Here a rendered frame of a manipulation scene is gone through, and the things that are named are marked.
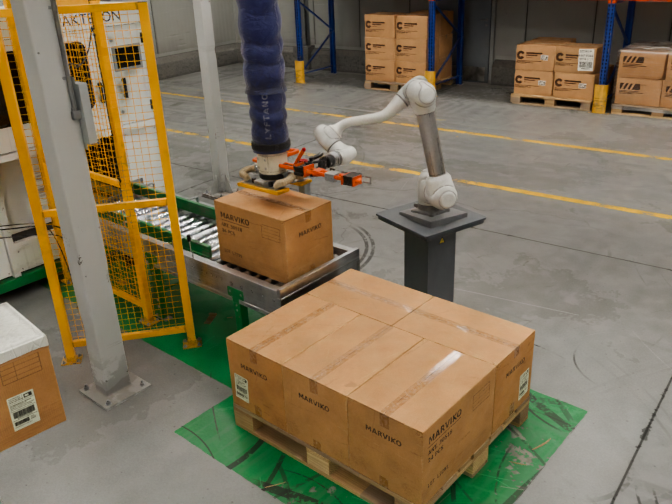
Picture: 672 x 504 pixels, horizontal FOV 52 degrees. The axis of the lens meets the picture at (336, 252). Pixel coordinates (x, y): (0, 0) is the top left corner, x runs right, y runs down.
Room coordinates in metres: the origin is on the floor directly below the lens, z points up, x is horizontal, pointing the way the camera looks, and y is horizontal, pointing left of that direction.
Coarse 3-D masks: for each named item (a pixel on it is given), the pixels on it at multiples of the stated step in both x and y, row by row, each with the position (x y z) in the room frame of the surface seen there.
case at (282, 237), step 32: (256, 192) 4.02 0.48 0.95; (288, 192) 4.00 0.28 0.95; (224, 224) 3.87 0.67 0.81; (256, 224) 3.68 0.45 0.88; (288, 224) 3.55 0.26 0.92; (320, 224) 3.74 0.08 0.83; (224, 256) 3.89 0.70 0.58; (256, 256) 3.69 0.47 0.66; (288, 256) 3.53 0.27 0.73; (320, 256) 3.73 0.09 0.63
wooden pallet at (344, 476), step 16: (528, 400) 2.92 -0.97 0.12; (240, 416) 2.95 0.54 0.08; (256, 416) 2.86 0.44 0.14; (512, 416) 2.79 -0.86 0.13; (256, 432) 2.88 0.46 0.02; (272, 432) 2.88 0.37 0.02; (496, 432) 2.67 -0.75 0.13; (288, 448) 2.75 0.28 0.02; (304, 448) 2.74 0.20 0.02; (480, 448) 2.55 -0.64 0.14; (304, 464) 2.64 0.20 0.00; (320, 464) 2.57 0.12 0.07; (336, 464) 2.58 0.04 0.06; (464, 464) 2.44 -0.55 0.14; (480, 464) 2.56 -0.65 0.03; (336, 480) 2.51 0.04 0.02; (352, 480) 2.50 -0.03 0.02; (368, 480) 2.38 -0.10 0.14; (448, 480) 2.34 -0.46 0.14; (368, 496) 2.39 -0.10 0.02; (384, 496) 2.39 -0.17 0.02; (400, 496) 2.26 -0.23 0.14
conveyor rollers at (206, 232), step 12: (144, 216) 4.76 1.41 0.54; (156, 216) 4.74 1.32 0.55; (168, 216) 4.72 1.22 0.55; (180, 216) 4.77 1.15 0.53; (192, 216) 4.75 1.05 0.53; (168, 228) 4.49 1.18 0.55; (180, 228) 4.47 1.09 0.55; (192, 228) 4.52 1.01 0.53; (204, 228) 4.49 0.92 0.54; (216, 228) 4.46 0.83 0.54; (204, 240) 4.26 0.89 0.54; (216, 240) 4.24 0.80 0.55; (216, 252) 4.10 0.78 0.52; (228, 264) 3.85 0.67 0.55; (264, 276) 3.68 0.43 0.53
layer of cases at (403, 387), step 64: (320, 320) 3.12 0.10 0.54; (384, 320) 3.09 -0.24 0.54; (448, 320) 3.06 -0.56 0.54; (256, 384) 2.85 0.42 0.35; (320, 384) 2.55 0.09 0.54; (384, 384) 2.53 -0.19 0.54; (448, 384) 2.51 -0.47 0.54; (512, 384) 2.77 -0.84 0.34; (320, 448) 2.57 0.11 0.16; (384, 448) 2.32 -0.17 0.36; (448, 448) 2.34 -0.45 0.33
